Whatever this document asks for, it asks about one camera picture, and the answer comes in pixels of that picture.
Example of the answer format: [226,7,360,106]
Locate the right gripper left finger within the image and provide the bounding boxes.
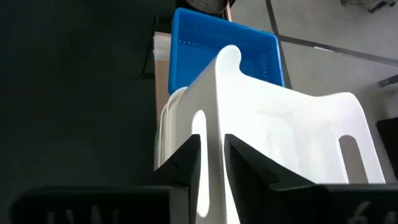
[9,133,202,224]

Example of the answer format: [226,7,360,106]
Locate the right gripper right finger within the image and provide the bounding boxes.
[223,133,398,224]

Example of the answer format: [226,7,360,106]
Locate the white plastic basket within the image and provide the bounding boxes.
[158,86,189,169]
[172,44,387,224]
[154,102,170,172]

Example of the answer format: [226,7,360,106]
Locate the blue plastic basket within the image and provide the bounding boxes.
[167,7,286,95]

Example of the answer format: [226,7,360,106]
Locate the black table mat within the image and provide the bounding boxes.
[0,0,187,200]

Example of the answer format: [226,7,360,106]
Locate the black plant pot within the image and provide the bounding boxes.
[185,0,237,16]

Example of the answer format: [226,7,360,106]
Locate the wooden shelf with black frame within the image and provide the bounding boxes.
[140,14,172,124]

